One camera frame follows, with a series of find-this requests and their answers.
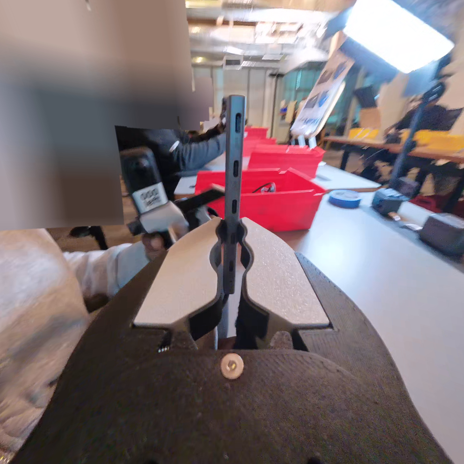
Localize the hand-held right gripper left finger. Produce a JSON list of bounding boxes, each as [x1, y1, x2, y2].
[[133, 217, 223, 340]]

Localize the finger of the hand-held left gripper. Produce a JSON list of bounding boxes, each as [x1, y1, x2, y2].
[[175, 186, 226, 214]]

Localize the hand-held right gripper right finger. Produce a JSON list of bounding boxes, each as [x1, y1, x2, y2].
[[237, 217, 330, 349]]

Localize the slim grey usb hub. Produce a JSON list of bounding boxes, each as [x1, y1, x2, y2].
[[223, 95, 247, 295]]

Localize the red plastic bin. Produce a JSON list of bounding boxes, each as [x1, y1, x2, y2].
[[195, 167, 327, 232], [247, 144, 326, 178], [243, 126, 278, 156]]

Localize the person's left forearm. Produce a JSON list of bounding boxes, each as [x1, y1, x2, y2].
[[63, 239, 149, 298]]

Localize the person's left hand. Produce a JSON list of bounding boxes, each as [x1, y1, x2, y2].
[[142, 234, 171, 261]]

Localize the blue tape roll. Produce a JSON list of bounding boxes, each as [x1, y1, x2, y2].
[[329, 189, 362, 209]]

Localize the black box device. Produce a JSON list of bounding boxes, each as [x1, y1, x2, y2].
[[371, 188, 410, 216]]

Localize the person's grey hoodie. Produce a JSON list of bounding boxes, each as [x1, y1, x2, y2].
[[0, 228, 91, 454]]

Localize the instruction sign board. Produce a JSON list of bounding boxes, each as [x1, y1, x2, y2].
[[289, 51, 356, 149]]

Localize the grey box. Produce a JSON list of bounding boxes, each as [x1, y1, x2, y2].
[[420, 213, 464, 256]]

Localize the black light stand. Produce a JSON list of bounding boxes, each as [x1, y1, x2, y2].
[[390, 81, 446, 189]]

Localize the long wooden table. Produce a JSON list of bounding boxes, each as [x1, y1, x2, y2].
[[323, 136, 464, 214]]

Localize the row of yellow bins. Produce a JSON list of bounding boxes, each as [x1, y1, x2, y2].
[[348, 127, 464, 147]]

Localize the bright light panel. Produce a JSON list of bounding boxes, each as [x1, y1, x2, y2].
[[342, 0, 455, 73]]

